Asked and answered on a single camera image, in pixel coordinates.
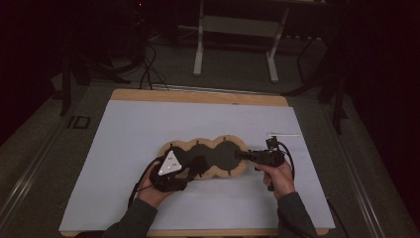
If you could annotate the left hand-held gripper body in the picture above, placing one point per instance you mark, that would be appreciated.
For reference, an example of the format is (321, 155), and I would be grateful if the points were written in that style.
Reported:
(169, 164)

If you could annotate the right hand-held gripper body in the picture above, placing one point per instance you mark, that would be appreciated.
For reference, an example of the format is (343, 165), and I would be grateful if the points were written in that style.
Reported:
(267, 157)

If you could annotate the scalloped wooden puzzle tray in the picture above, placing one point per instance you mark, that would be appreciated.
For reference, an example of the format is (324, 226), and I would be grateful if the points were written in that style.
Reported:
(218, 158)

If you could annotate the person's right hand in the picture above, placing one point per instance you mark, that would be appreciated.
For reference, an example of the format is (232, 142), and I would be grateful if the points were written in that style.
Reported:
(280, 181)

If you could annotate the person's left hand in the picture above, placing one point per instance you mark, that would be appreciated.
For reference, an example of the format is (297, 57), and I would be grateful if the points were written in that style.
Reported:
(150, 196)

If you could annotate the white table sheet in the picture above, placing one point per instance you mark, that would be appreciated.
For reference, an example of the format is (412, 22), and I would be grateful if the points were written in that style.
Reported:
(198, 119)

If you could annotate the wooden table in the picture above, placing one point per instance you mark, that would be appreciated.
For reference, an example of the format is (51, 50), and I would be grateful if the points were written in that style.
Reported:
(198, 96)

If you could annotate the black metal stand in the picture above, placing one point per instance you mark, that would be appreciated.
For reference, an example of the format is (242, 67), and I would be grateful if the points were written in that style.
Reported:
(337, 105)
(66, 89)

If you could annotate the black rectangular floor frame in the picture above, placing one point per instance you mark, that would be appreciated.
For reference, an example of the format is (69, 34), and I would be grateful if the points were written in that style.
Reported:
(79, 122)

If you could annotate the white metal desk frame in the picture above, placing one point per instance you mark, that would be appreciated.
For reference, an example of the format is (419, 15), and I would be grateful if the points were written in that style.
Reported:
(241, 25)

